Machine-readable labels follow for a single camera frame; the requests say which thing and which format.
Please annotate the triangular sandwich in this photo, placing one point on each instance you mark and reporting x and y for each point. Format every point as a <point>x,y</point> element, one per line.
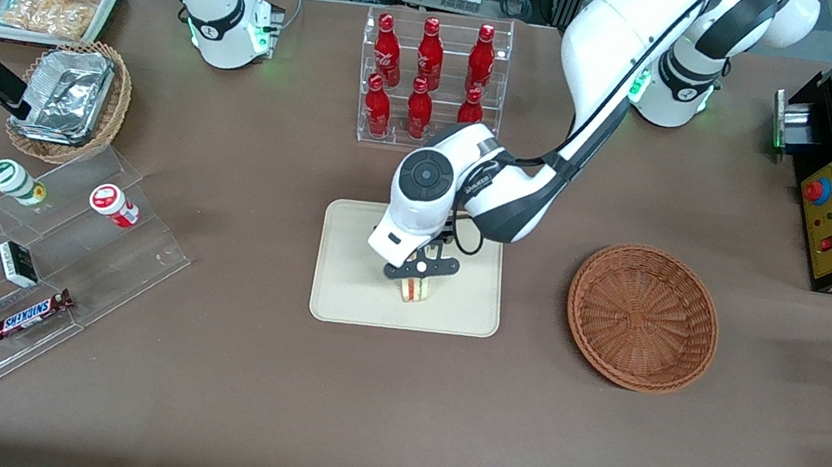
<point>416,291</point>

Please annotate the light wicker basket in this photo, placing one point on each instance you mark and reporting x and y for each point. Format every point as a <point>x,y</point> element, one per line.
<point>109,123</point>

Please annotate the small black box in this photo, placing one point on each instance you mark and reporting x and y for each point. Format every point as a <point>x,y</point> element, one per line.
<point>19,264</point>

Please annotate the beige plastic tray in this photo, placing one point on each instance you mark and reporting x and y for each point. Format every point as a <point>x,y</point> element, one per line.
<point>347,290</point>

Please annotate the clear acrylic bottle rack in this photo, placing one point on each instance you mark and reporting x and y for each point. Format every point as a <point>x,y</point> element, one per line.
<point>453,37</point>

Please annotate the aluminium foil container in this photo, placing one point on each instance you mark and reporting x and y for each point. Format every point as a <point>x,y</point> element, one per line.
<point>67,95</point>

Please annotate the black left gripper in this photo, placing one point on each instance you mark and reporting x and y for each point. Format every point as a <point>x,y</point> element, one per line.
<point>446,237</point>

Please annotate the red soda bottle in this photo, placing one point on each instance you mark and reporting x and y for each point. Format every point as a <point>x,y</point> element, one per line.
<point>430,54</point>
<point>471,107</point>
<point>377,109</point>
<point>387,47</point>
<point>419,111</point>
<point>481,58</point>

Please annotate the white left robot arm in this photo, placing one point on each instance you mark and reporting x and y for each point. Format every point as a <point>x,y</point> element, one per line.
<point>608,46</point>

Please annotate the clear bag of chips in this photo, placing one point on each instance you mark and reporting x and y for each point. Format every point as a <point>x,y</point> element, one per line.
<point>56,13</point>

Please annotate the red lid white cup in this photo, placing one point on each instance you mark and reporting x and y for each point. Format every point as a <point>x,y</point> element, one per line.
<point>112,204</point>

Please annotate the round brown wicker basket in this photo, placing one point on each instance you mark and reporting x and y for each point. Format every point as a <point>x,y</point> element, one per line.
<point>643,318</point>

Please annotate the Snickers chocolate bar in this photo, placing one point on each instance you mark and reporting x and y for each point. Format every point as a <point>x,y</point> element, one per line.
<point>30,314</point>

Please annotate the green lid white cup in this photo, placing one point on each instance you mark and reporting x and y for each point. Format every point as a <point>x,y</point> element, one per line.
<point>11,178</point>

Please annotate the clear acrylic step shelf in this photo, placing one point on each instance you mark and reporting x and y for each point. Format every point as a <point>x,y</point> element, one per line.
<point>98,265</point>

